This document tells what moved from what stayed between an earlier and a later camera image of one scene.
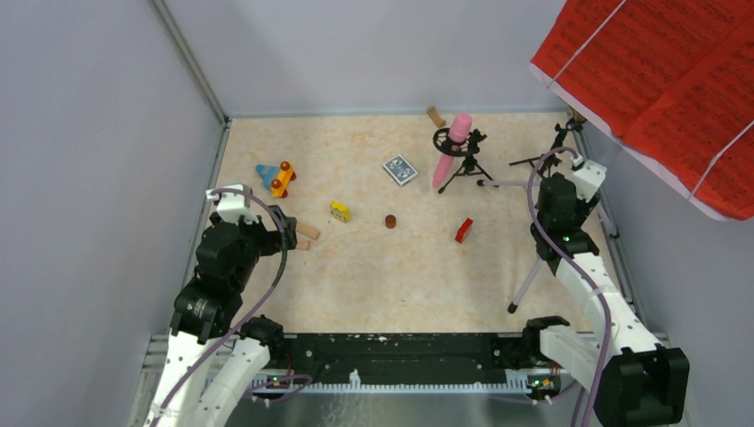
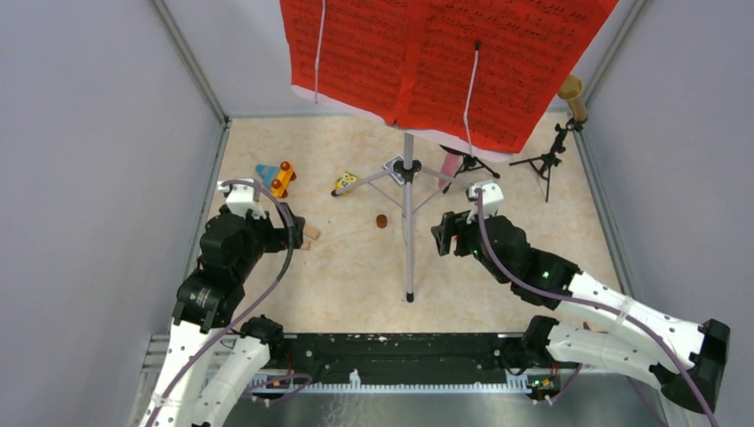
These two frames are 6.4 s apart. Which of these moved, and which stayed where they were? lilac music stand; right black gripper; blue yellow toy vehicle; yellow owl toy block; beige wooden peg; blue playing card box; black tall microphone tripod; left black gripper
Moved: right black gripper; yellow owl toy block; lilac music stand
Stayed: left black gripper; beige wooden peg; blue playing card box; black tall microphone tripod; blue yellow toy vehicle
